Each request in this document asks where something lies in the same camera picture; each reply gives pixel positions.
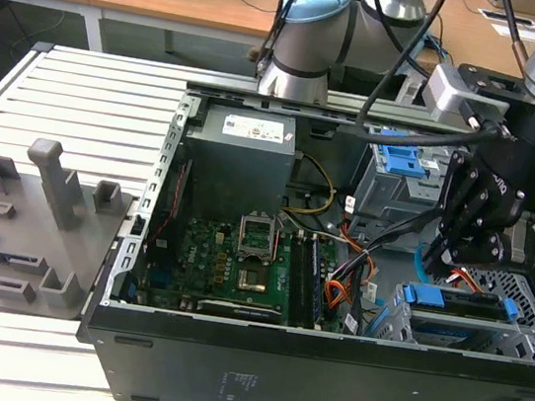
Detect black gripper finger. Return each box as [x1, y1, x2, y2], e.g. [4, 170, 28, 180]
[420, 148, 483, 282]
[439, 185, 521, 288]

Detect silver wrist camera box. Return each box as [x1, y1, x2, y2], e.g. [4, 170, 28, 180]
[416, 57, 519, 138]

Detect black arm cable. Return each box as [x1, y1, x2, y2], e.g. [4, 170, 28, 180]
[490, 0, 535, 67]
[253, 0, 308, 85]
[356, 0, 452, 135]

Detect disk wire with black connector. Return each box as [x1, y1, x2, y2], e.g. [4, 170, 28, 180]
[447, 266, 491, 296]

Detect grey drive cage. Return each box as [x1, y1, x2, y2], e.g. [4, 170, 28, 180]
[348, 123, 458, 239]

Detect green motherboard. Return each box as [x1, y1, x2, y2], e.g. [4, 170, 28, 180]
[125, 206, 358, 335]

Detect CPU socket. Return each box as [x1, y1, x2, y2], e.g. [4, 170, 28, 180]
[234, 265, 271, 295]

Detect metal socket cover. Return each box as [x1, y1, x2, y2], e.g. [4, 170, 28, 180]
[236, 210, 280, 266]

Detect grey parts rack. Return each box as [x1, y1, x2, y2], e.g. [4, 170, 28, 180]
[0, 131, 142, 329]

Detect grey power supply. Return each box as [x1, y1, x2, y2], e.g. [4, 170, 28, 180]
[175, 99, 303, 214]

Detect black case fan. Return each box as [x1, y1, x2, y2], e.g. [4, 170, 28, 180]
[146, 152, 198, 256]

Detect blue cage latch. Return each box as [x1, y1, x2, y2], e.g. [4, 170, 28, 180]
[379, 144, 431, 180]

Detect black cable bundle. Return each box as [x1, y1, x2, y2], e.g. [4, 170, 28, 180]
[330, 199, 446, 334]

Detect hard disk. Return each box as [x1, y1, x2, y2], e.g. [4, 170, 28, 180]
[394, 278, 520, 327]

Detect black PC case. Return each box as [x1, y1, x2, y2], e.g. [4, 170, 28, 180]
[68, 68, 535, 401]

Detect orange wires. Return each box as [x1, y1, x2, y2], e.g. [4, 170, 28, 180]
[322, 276, 360, 321]

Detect yellow and black wires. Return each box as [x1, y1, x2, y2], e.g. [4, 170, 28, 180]
[281, 149, 344, 220]

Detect metal disk bay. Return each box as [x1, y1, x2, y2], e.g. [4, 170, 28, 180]
[361, 273, 535, 362]

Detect blue disk wire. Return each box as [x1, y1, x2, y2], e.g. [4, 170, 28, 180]
[409, 241, 436, 285]

